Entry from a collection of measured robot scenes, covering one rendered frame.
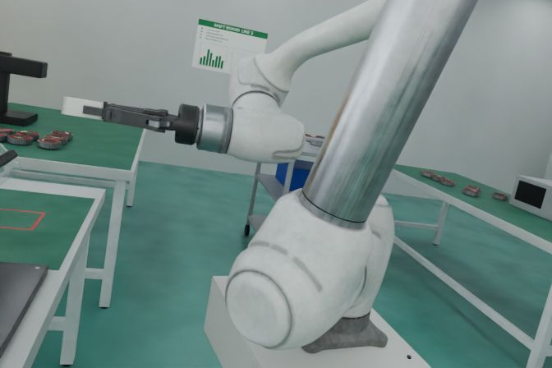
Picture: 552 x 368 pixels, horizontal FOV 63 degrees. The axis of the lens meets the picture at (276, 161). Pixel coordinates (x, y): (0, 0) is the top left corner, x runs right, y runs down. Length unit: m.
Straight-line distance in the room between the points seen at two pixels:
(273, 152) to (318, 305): 0.35
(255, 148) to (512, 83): 7.19
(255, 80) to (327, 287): 0.49
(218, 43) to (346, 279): 5.51
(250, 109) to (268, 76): 0.10
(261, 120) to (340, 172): 0.30
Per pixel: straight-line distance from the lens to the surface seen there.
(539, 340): 2.90
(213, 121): 0.84
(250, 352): 0.82
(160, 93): 6.00
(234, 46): 6.05
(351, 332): 0.89
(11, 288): 1.13
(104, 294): 2.57
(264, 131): 0.85
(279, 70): 0.95
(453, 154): 7.45
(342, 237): 0.60
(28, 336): 1.02
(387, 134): 0.58
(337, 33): 0.84
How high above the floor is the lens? 1.29
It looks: 10 degrees down
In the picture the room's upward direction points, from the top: 11 degrees clockwise
